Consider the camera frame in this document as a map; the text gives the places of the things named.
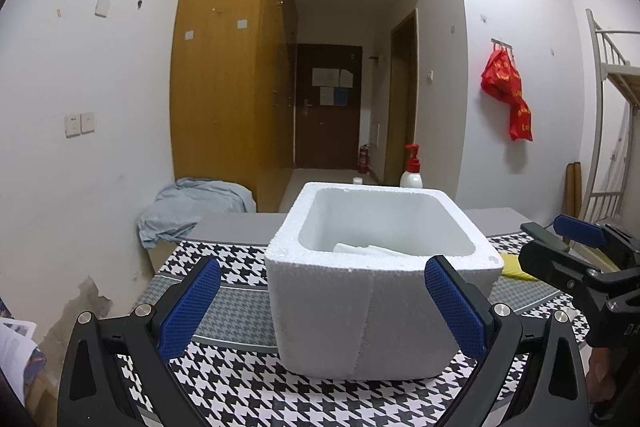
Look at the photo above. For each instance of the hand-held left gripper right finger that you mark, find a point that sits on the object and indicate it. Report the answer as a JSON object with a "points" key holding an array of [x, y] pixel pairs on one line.
{"points": [[452, 307]]}

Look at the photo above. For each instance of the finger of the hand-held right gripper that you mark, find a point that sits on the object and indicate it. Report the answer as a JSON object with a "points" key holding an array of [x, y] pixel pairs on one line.
{"points": [[580, 229], [550, 267]]}

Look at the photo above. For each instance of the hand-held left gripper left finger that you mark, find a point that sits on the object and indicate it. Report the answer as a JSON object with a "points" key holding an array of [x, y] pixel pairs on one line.
{"points": [[192, 307]]}

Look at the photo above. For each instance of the white tissue pack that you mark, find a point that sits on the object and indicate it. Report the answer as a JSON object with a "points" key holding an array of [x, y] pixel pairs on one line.
{"points": [[365, 249]]}

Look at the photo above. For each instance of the white foam box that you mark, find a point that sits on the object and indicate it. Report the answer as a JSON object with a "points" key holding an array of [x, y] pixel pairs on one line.
{"points": [[320, 307]]}

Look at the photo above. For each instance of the person's right hand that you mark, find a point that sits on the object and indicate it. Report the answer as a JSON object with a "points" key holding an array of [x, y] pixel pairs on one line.
{"points": [[597, 382]]}

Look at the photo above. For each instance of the yellow cloth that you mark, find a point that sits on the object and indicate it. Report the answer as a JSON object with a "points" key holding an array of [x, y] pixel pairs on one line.
{"points": [[515, 268]]}

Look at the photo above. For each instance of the houndstooth table cloth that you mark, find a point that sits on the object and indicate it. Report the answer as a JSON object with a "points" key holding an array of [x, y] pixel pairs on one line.
{"points": [[240, 267]]}

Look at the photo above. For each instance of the grey-blue cloth pile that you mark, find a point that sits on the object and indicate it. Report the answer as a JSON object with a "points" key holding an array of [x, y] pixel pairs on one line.
{"points": [[195, 207]]}

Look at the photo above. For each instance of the red plastic bag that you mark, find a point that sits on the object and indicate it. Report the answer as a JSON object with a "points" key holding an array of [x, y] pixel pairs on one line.
{"points": [[521, 119], [500, 77]]}

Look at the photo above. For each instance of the white lotion bottle red pump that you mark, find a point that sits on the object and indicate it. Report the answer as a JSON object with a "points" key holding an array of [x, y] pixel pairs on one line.
{"points": [[411, 179]]}

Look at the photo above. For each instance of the wooden bunk board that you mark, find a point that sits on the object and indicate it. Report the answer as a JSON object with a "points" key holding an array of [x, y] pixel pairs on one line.
{"points": [[625, 87]]}

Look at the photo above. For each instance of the red fire extinguisher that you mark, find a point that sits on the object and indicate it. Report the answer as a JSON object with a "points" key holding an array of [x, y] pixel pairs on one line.
{"points": [[363, 159]]}

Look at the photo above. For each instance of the stack of papers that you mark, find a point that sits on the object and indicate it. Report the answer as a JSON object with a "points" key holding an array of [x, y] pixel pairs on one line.
{"points": [[15, 357]]}

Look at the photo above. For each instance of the wooden wardrobe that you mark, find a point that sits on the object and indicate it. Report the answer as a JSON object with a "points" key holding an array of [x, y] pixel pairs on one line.
{"points": [[220, 107]]}

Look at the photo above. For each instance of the dark brown door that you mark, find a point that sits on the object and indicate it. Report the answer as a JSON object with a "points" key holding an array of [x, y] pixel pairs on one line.
{"points": [[325, 137]]}

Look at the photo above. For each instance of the blue paper notice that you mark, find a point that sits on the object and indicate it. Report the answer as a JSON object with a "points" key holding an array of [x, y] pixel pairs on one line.
{"points": [[340, 96]]}

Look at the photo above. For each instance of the white paper notice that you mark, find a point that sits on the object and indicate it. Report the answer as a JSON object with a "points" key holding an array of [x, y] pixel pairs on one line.
{"points": [[346, 77], [319, 77], [327, 96], [333, 77]]}

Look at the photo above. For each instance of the white metal bunk bed frame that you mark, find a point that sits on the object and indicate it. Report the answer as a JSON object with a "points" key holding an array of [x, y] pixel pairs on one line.
{"points": [[599, 132]]}

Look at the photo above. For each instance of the metal wall hook rack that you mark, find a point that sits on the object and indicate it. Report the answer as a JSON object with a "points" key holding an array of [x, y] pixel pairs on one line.
{"points": [[502, 43]]}

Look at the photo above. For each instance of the white wall socket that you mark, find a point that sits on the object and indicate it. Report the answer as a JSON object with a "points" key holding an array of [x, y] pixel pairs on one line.
{"points": [[88, 122], [72, 126]]}

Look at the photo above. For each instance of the white wall switch plate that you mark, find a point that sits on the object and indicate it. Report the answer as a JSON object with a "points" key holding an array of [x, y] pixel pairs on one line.
{"points": [[103, 7]]}

